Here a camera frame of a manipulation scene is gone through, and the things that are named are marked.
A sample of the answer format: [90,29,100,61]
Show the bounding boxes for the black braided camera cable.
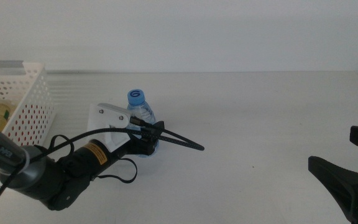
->
[0,116,205,224]

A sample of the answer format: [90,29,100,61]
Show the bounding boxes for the blue cap water bottle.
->
[126,89,160,158]

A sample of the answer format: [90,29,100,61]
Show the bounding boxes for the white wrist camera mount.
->
[87,104,132,153]

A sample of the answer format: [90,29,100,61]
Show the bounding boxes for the thin black cable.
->
[48,134,138,184]

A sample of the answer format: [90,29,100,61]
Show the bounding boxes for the white perforated plastic basket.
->
[0,61,55,190]

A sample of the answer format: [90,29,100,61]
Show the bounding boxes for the yellow liquid plastic bottle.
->
[0,102,17,131]

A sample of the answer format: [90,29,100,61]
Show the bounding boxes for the red soda can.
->
[7,104,48,142]

